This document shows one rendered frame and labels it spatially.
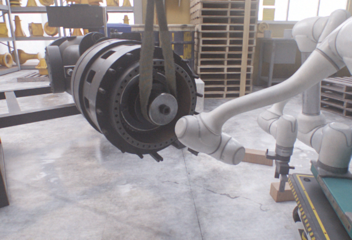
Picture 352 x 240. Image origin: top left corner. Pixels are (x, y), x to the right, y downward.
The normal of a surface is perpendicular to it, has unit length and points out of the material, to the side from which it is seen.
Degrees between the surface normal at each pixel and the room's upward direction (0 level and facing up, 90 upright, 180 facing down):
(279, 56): 90
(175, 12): 90
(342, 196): 0
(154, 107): 90
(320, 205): 0
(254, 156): 90
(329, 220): 0
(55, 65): 71
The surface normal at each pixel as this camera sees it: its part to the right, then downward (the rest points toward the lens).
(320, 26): -0.87, -0.22
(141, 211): 0.00, -0.96
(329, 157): -0.79, 0.21
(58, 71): 0.51, 0.18
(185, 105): -0.84, -0.04
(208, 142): 0.31, 0.54
